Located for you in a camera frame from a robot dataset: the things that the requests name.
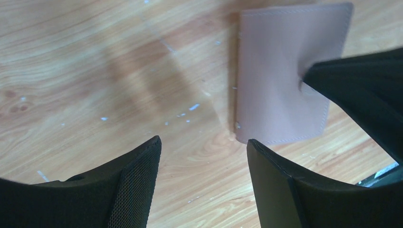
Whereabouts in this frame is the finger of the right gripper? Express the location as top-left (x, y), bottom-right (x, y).
top-left (303, 47), bottom-right (403, 164)

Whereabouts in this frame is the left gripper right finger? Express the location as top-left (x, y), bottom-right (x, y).
top-left (247, 139), bottom-right (403, 228)

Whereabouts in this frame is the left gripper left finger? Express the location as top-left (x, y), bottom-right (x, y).
top-left (0, 136), bottom-right (162, 228)

